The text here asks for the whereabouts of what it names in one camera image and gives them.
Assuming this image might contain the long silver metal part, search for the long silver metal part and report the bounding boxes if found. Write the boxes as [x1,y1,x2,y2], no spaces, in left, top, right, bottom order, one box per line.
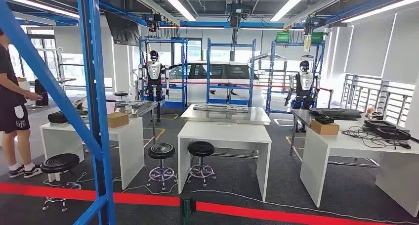
[193,103,250,114]

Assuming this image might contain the blue steel shelf rack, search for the blue steel shelf rack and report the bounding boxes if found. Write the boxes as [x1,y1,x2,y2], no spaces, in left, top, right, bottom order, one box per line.
[206,38,256,108]
[139,37,189,111]
[0,0,117,225]
[265,40,326,115]

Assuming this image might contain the steel top workbench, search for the steel top workbench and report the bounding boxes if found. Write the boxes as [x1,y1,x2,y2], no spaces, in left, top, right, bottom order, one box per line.
[180,104,272,126]

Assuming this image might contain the white car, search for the white car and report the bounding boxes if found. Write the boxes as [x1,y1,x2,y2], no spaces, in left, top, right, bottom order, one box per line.
[165,61,264,108]

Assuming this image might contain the white desk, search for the white desk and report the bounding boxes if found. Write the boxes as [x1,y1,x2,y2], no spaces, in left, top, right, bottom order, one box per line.
[299,120,419,218]
[177,121,272,203]
[40,117,145,190]

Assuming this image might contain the black round stool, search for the black round stool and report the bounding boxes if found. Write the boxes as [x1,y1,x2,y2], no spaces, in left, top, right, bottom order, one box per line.
[40,153,83,213]
[186,140,217,187]

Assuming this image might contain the steel table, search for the steel table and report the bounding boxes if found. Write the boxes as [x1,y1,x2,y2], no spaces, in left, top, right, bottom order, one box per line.
[290,109,380,169]
[114,100,160,145]

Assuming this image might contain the black ringed stool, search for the black ringed stool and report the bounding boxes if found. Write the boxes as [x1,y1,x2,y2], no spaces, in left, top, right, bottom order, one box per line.
[146,143,178,191]

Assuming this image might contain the silver black humanoid robot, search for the silver black humanoid robot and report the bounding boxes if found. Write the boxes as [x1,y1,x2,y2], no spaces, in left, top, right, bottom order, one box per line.
[137,49,171,123]
[284,60,322,133]

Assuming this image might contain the cardboard box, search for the cardboard box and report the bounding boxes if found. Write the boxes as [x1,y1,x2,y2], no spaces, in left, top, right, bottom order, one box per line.
[310,119,340,136]
[107,111,129,129]

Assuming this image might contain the ceiling hoist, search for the ceiling hoist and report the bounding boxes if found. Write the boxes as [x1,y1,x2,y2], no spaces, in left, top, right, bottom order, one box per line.
[142,13,164,33]
[301,16,327,37]
[226,3,252,29]

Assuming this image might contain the ceiling light strip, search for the ceiling light strip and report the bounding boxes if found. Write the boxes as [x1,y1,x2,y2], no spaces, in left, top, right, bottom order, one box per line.
[161,0,197,22]
[340,0,419,24]
[269,0,308,23]
[0,0,80,19]

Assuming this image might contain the black handheld device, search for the black handheld device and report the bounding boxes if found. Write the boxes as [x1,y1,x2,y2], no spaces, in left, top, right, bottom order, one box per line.
[315,115,335,125]

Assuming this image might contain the black flat tray stack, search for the black flat tray stack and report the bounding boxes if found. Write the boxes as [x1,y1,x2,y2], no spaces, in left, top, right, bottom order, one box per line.
[308,107,363,121]

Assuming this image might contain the black carry case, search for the black carry case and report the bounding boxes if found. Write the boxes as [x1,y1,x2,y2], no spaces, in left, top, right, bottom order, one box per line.
[47,110,89,125]

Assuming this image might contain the grey roller blind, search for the grey roller blind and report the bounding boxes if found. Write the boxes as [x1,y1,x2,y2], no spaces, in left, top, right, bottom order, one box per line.
[382,7,419,85]
[343,13,397,77]

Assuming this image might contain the white metal railing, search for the white metal railing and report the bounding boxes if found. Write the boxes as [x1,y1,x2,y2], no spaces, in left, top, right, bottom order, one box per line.
[339,73,417,128]

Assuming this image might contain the black equipment cases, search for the black equipment cases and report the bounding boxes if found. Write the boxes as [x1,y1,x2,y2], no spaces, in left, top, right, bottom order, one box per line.
[363,119,412,141]

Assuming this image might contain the person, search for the person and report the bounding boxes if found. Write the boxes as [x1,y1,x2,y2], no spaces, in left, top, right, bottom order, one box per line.
[0,28,43,179]

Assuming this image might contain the black barrier post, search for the black barrier post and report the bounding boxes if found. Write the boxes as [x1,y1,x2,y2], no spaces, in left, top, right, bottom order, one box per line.
[180,193,196,225]

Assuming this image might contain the black cable bundle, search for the black cable bundle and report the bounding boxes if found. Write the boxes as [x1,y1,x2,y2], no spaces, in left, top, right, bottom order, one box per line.
[341,125,413,150]

